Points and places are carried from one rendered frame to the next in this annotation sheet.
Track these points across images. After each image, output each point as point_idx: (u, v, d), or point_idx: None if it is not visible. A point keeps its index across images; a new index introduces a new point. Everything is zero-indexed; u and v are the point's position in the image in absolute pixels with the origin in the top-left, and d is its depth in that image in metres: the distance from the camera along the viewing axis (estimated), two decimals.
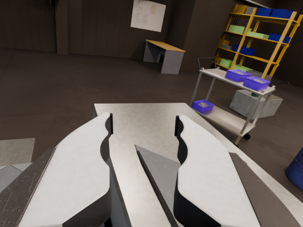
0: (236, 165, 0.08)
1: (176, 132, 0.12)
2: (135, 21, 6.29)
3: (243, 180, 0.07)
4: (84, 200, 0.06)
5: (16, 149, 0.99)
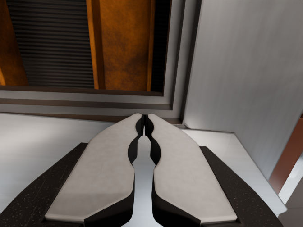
0: (208, 157, 0.09)
1: (146, 131, 0.12)
2: None
3: (215, 171, 0.08)
4: (107, 200, 0.06)
5: None
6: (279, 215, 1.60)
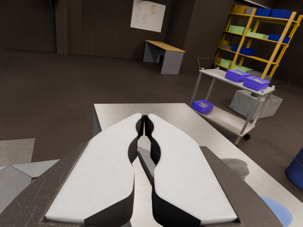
0: (208, 157, 0.09)
1: (146, 131, 0.12)
2: (135, 21, 6.30)
3: (215, 171, 0.08)
4: (107, 200, 0.06)
5: (16, 150, 0.99)
6: None
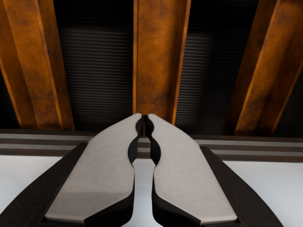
0: (208, 157, 0.09)
1: (146, 131, 0.12)
2: None
3: (215, 171, 0.08)
4: (107, 200, 0.06)
5: None
6: None
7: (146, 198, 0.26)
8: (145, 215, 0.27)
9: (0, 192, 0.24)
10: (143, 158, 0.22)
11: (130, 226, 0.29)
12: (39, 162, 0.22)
